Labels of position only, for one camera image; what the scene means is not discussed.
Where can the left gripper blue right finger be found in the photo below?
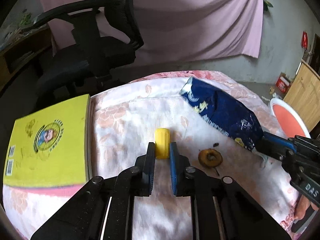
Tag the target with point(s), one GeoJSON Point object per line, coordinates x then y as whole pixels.
{"type": "Point", "coordinates": [220, 208]}

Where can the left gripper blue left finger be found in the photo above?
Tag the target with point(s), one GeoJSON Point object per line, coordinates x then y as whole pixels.
{"type": "Point", "coordinates": [103, 208]}

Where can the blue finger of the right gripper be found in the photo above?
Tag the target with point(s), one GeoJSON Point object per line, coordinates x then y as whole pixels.
{"type": "Point", "coordinates": [280, 138]}
{"type": "Point", "coordinates": [275, 149]}

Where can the blue snack bag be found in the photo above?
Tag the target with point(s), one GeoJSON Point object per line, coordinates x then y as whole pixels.
{"type": "Point", "coordinates": [223, 112]}

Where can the yellow cylinder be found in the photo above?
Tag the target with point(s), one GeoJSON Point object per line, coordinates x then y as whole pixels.
{"type": "Point", "coordinates": [162, 143]}

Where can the red trash bucket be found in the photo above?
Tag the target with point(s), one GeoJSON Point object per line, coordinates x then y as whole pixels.
{"type": "Point", "coordinates": [290, 122]}

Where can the person's right hand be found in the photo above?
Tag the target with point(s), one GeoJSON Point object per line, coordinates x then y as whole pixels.
{"type": "Point", "coordinates": [302, 207]}

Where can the wooden cabinet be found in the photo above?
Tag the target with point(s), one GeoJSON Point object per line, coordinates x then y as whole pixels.
{"type": "Point", "coordinates": [304, 95]}

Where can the red cardboard box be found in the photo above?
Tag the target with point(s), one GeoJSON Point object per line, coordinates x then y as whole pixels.
{"type": "Point", "coordinates": [283, 83]}

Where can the yellow book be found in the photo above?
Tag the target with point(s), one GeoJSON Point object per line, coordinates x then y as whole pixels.
{"type": "Point", "coordinates": [49, 147]}

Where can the red hanging ornament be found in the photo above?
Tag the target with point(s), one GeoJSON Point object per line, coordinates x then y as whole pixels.
{"type": "Point", "coordinates": [304, 40]}

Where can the black office chair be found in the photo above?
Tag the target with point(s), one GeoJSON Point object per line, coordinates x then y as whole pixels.
{"type": "Point", "coordinates": [84, 68]}

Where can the pink hanging sheet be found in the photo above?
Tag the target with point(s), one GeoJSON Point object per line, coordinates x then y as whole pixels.
{"type": "Point", "coordinates": [191, 30]}

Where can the pile of papers on desk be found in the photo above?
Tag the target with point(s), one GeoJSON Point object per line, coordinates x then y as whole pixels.
{"type": "Point", "coordinates": [14, 27]}

